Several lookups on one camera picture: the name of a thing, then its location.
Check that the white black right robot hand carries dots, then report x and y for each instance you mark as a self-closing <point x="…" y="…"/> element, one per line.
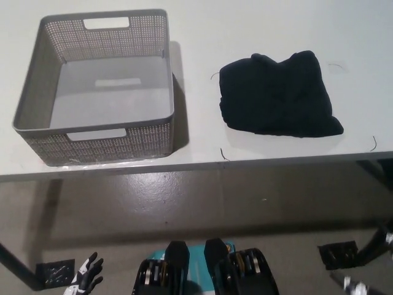
<point x="359" y="285"/>

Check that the grey perforated plastic basket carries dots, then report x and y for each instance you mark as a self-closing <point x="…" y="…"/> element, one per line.
<point x="92" y="147"/>

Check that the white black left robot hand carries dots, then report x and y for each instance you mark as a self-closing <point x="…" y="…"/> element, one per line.
<point x="83" y="273"/>

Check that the black t-shirt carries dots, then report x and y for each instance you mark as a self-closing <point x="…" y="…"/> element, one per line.
<point x="276" y="98"/>

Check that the black floor tape square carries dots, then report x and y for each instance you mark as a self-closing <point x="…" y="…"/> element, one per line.
<point x="55" y="273"/>
<point x="336" y="255"/>

